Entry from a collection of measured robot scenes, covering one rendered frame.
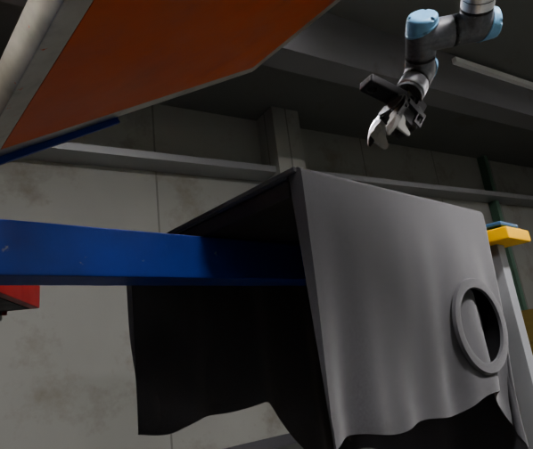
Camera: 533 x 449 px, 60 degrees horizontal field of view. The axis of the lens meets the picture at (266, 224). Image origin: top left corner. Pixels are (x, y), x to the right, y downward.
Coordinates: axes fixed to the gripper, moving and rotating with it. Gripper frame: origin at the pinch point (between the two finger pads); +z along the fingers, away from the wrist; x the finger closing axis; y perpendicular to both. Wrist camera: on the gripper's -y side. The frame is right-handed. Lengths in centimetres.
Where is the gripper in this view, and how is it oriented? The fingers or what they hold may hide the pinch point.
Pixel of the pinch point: (377, 134)
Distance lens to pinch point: 108.8
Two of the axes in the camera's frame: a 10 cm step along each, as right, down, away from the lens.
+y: 7.2, 6.6, 2.4
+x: -5.3, 2.8, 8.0
